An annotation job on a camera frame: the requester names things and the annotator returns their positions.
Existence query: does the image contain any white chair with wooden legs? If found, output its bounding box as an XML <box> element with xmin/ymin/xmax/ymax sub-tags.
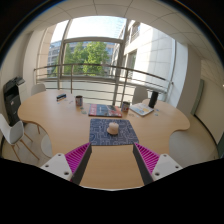
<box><xmin>0</xmin><ymin>113</ymin><xmax>40</xmax><ymax>163</ymax></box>

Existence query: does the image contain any dark blue patterned mouse pad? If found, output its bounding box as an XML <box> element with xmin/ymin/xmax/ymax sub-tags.
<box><xmin>88</xmin><ymin>118</ymin><xmax>140</xmax><ymax>147</ymax></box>

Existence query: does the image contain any white computer mouse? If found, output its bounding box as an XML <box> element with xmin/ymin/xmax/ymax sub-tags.
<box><xmin>106</xmin><ymin>121</ymin><xmax>120</xmax><ymax>136</ymax></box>

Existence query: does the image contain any small black and blue box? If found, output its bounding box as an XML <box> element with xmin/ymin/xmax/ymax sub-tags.
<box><xmin>55</xmin><ymin>93</ymin><xmax>67</xmax><ymax>102</ymax></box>

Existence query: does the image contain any printed cup with red spot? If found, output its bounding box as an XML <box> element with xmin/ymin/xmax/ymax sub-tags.
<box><xmin>120</xmin><ymin>101</ymin><xmax>131</xmax><ymax>113</ymax></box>

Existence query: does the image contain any white illustrated book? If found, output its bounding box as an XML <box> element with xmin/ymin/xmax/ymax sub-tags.
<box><xmin>129</xmin><ymin>102</ymin><xmax>155</xmax><ymax>117</ymax></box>

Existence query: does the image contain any green tree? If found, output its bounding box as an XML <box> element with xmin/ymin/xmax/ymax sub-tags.
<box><xmin>63</xmin><ymin>41</ymin><xmax>110</xmax><ymax>77</ymax></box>

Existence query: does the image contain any printed cup with blue band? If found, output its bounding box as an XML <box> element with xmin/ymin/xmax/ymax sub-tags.
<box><xmin>74</xmin><ymin>95</ymin><xmax>84</xmax><ymax>107</ymax></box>

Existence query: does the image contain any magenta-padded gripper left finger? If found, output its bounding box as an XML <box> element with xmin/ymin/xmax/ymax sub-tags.
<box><xmin>40</xmin><ymin>142</ymin><xmax>93</xmax><ymax>186</ymax></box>

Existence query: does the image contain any black cylindrical speaker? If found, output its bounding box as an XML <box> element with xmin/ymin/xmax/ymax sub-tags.
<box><xmin>148</xmin><ymin>90</ymin><xmax>159</xmax><ymax>109</ymax></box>

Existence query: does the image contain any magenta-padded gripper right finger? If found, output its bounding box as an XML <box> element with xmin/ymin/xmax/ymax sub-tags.
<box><xmin>132</xmin><ymin>142</ymin><xmax>184</xmax><ymax>186</ymax></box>

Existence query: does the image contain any metal balcony railing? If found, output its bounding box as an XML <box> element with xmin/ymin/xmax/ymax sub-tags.
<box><xmin>33</xmin><ymin>63</ymin><xmax>174</xmax><ymax>107</ymax></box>

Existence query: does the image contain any red and blue magazine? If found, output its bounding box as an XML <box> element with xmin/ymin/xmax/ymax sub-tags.
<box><xmin>87</xmin><ymin>103</ymin><xmax>123</xmax><ymax>118</ymax></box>

